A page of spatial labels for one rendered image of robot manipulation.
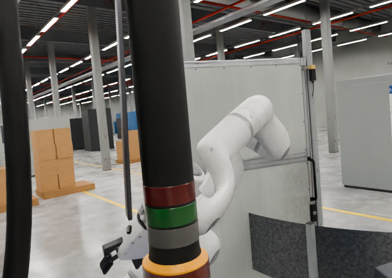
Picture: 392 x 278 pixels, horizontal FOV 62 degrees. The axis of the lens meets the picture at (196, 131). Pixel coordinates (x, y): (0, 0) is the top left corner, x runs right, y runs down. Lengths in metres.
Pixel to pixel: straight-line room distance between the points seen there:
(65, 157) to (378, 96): 6.79
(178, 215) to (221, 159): 0.55
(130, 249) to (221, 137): 0.32
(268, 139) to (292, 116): 1.46
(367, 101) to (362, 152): 0.95
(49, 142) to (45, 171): 0.67
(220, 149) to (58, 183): 7.92
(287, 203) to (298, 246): 0.41
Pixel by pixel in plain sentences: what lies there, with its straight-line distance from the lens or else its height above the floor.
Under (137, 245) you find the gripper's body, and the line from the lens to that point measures 0.77.
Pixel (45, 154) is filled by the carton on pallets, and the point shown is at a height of 1.02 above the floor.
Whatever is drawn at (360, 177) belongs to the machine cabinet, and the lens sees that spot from 6.80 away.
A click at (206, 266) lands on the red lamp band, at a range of 0.22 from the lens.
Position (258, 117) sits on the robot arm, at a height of 1.63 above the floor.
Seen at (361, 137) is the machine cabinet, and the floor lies 0.97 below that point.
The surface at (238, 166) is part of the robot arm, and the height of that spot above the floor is 1.48.
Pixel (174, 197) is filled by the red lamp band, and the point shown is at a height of 1.61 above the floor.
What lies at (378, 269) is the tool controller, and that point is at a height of 1.25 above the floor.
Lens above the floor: 1.66
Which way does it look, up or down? 3 degrees down
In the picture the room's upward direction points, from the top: 5 degrees counter-clockwise
